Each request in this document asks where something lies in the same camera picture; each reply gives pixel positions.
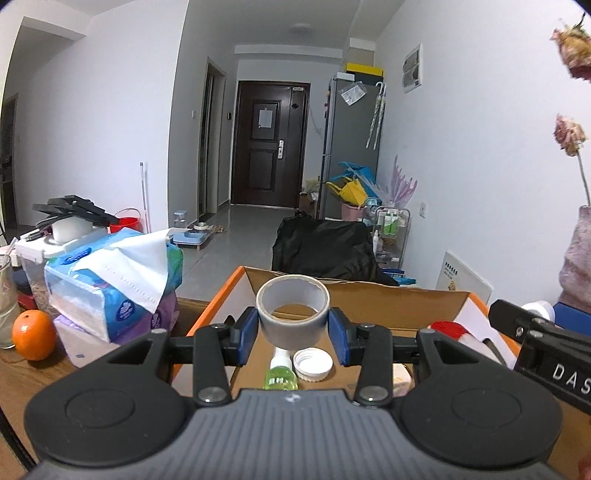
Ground white bottle cap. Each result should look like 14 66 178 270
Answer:
293 348 334 383

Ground white tape roll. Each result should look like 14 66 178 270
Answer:
256 275 331 351

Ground green spray bottle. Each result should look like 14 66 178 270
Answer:
263 347 298 391

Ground red white lint brush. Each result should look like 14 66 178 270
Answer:
430 321 507 366

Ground pink textured vase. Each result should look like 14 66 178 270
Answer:
559 206 591 313

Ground red cardboard box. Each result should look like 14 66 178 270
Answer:
172 266 520 397

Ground black bag on chair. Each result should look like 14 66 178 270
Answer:
271 212 399 286

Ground blue yellow bags pile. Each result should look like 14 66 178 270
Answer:
325 162 378 207

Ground red bucket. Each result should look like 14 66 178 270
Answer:
109 208 143 234

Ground white purple tissue pack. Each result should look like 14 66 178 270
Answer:
54 292 179 368

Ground blue tissue pack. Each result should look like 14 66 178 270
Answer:
44 228 183 338

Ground dark entrance door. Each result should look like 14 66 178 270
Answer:
230 81 310 209

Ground black headset on container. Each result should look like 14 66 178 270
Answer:
32 195 119 230

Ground orange fruit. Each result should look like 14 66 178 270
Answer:
12 310 57 362

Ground grey refrigerator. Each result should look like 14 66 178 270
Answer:
318 76 380 219

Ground clear food container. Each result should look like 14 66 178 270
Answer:
14 225 110 317

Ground clear drinking glass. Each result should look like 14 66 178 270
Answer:
0 255 20 349

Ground yellow box on fridge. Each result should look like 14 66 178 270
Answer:
345 62 384 77

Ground dried pink roses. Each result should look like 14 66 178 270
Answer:
550 12 590 207

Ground wire trolley with bottles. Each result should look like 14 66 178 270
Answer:
368 206 412 270

